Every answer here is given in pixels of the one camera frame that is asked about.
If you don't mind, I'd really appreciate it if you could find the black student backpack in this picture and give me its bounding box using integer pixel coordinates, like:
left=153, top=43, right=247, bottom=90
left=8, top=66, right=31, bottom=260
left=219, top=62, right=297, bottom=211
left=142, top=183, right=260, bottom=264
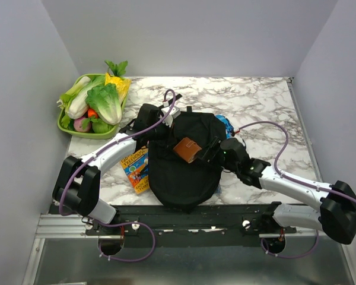
left=148, top=111, right=226, bottom=211

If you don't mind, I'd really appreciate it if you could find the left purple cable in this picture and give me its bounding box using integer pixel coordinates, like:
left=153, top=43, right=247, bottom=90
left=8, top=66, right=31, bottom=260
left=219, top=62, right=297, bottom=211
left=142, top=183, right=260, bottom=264
left=58, top=88, right=177, bottom=262

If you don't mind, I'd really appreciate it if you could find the orange carrot toy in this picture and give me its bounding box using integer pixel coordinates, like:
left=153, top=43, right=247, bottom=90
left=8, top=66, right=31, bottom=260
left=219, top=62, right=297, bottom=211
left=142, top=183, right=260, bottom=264
left=87, top=108, right=98, bottom=119

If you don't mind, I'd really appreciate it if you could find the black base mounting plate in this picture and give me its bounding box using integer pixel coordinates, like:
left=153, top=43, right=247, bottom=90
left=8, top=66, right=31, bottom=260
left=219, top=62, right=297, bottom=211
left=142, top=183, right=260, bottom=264
left=49, top=204, right=297, bottom=249

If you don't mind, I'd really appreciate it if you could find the orange treehouse book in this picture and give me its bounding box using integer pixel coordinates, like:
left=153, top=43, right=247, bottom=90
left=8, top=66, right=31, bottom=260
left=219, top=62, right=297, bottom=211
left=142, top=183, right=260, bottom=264
left=120, top=148, right=150, bottom=194

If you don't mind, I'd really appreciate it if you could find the pink radish toy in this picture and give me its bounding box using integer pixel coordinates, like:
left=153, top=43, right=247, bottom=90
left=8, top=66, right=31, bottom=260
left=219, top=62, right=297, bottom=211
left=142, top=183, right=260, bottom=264
left=74, top=116, right=91, bottom=133

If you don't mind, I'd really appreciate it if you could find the green lettuce toy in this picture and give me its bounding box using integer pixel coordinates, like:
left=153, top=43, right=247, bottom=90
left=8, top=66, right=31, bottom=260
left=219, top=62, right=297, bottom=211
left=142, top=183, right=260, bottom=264
left=85, top=83, right=122, bottom=125

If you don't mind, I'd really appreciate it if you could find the white bok choy toy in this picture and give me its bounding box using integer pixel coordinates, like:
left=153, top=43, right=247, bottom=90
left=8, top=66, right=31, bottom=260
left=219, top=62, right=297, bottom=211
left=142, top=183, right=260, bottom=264
left=57, top=75, right=105, bottom=119

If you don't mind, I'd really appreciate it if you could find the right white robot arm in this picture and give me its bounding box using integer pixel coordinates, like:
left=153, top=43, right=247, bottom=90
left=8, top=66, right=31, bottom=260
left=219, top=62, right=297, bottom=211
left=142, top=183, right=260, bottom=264
left=195, top=138, right=356, bottom=245

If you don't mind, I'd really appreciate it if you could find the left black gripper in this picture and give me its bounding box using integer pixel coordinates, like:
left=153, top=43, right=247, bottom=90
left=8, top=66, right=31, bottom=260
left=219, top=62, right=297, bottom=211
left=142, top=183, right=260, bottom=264
left=147, top=118, right=177, bottom=148

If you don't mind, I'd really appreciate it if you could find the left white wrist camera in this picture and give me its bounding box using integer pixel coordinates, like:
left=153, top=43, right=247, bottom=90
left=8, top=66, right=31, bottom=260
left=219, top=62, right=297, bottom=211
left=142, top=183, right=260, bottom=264
left=161, top=102, right=180, bottom=127

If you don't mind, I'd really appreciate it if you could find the green round vegetable toy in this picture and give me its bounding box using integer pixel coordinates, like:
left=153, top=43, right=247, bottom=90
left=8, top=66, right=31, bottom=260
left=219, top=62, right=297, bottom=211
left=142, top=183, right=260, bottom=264
left=91, top=118, right=114, bottom=134

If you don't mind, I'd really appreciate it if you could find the aluminium rail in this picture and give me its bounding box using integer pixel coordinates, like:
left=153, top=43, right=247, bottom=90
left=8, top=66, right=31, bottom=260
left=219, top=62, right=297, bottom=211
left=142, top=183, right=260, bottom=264
left=35, top=214, right=86, bottom=239

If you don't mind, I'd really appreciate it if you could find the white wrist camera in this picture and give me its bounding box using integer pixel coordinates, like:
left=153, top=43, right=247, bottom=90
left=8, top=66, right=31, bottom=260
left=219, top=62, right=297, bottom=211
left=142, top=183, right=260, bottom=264
left=161, top=102, right=180, bottom=127
left=234, top=134, right=246, bottom=145

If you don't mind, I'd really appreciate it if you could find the blue patterned pencil case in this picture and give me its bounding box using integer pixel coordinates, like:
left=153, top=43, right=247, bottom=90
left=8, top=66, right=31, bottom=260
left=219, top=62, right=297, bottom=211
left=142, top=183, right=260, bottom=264
left=215, top=115, right=235, bottom=138

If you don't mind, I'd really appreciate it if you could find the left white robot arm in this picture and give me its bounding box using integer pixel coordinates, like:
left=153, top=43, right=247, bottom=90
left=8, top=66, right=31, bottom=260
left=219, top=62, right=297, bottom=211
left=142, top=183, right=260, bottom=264
left=52, top=103, right=180, bottom=235

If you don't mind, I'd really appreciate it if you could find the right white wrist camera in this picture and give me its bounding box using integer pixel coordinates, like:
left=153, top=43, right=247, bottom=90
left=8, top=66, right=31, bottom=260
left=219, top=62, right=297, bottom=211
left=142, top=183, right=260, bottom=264
left=234, top=134, right=246, bottom=145

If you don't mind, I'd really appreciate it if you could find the yellow leafy vegetable toy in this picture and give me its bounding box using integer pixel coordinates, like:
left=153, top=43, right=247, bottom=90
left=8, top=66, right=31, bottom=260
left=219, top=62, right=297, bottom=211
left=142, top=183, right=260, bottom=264
left=104, top=72, right=132, bottom=103

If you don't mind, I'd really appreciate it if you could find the brown leather wallet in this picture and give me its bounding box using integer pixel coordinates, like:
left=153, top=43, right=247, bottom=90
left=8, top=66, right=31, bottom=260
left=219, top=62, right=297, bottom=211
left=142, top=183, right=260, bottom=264
left=173, top=137, right=202, bottom=163

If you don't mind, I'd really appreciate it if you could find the green plastic basket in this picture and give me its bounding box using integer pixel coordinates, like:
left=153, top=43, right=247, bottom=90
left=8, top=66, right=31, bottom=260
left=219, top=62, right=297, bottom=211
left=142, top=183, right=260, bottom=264
left=57, top=71, right=131, bottom=139

